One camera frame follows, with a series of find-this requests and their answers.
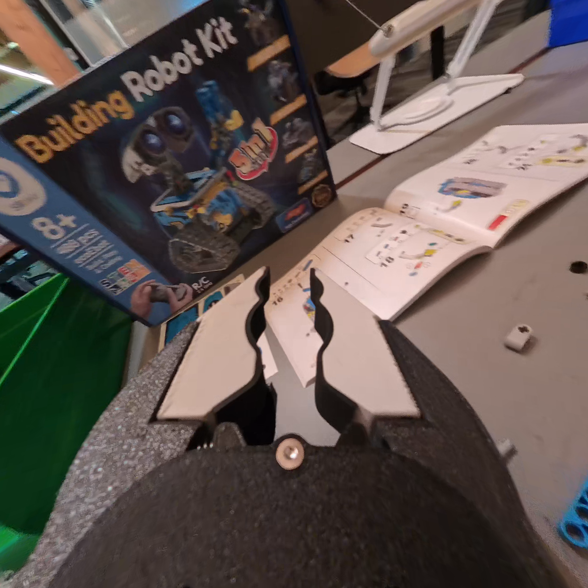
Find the tilted wooden board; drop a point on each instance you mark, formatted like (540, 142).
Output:
(353, 62)

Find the blue sticker sheet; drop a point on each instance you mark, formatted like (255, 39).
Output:
(183, 317)

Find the small grey pin brick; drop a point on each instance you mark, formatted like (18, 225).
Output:
(506, 446)

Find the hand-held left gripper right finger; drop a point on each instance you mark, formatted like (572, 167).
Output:
(367, 367)

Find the green plastic bin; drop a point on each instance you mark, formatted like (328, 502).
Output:
(55, 390)

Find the light grey connector brick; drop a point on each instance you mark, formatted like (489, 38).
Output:
(518, 339)

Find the small black pin brick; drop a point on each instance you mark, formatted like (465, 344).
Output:
(578, 267)

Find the blue five-hole beam brick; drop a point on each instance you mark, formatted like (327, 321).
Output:
(576, 519)

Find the instruction booklet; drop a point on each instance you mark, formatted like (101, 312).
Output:
(436, 220)

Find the black office chair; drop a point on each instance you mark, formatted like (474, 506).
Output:
(342, 89)

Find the blue plastic bin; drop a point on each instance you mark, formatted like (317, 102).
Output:
(569, 23)

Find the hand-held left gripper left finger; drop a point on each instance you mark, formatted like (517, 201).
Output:
(211, 367)

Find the blue toy set box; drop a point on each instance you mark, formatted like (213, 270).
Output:
(160, 160)

